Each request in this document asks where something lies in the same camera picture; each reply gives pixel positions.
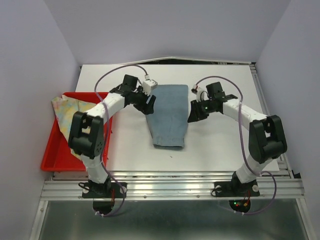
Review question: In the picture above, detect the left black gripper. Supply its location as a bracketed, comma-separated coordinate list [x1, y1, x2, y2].
[131, 86, 157, 116]

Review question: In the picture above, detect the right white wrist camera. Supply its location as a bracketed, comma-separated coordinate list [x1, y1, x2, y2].
[191, 84, 208, 102]

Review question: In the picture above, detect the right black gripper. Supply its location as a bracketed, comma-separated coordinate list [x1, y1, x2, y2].
[186, 98, 215, 123]

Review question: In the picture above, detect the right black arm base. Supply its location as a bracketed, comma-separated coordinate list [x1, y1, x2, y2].
[210, 172, 260, 215]

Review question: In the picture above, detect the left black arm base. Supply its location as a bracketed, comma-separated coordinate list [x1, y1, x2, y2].
[78, 179, 128, 218]

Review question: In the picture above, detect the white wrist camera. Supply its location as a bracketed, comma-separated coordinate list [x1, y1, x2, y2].
[141, 79, 158, 96]
[191, 84, 208, 102]

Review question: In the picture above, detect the blue denim skirt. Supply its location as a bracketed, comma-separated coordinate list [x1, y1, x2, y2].
[146, 84, 189, 150]

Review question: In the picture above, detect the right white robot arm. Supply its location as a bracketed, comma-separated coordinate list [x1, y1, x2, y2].
[187, 82, 288, 195]

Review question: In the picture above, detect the aluminium frame rail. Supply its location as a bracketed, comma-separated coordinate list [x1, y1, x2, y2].
[40, 170, 305, 201]

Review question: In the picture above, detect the floral pastel skirt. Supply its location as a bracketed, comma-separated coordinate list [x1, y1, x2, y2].
[51, 94, 99, 158]

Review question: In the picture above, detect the red plastic tray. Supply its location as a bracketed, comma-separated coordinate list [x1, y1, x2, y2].
[40, 92, 112, 172]

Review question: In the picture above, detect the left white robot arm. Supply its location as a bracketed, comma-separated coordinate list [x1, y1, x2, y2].
[68, 74, 158, 197]

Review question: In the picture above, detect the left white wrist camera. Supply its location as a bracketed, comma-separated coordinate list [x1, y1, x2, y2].
[141, 79, 158, 96]

